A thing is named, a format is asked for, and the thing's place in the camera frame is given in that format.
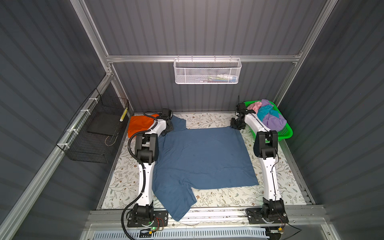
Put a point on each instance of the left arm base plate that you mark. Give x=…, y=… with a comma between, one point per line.
x=149, y=219

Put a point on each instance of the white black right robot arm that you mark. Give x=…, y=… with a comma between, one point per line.
x=266, y=150

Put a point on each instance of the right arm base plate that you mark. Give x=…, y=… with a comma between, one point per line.
x=264, y=216

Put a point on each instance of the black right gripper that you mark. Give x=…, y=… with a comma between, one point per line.
x=232, y=124

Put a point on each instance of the blue t shirt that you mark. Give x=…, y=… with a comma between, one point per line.
x=202, y=159

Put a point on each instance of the green plastic laundry basket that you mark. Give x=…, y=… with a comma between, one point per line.
x=286, y=132

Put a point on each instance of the pink t shirt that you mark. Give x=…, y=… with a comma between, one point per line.
x=255, y=107

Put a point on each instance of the white slotted cable duct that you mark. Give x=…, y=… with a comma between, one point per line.
x=202, y=233

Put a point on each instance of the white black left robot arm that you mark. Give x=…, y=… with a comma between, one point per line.
x=146, y=153

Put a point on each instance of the aluminium mounting rail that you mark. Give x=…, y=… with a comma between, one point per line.
x=219, y=216

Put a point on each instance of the purple t shirt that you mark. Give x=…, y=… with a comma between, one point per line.
x=273, y=123

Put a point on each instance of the white wire mesh basket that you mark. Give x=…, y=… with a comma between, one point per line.
x=186, y=70

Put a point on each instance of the items in white basket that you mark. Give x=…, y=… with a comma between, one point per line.
x=218, y=79

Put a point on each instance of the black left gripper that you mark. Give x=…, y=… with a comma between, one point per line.
x=170, y=128

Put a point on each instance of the black wire cage basket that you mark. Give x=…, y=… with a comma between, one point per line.
x=97, y=132

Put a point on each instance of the teal t shirt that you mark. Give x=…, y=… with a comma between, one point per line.
x=267, y=110

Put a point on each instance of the folded orange t shirt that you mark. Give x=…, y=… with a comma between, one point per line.
x=139, y=123

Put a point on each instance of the yellow marker pen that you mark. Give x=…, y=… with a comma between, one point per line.
x=123, y=114

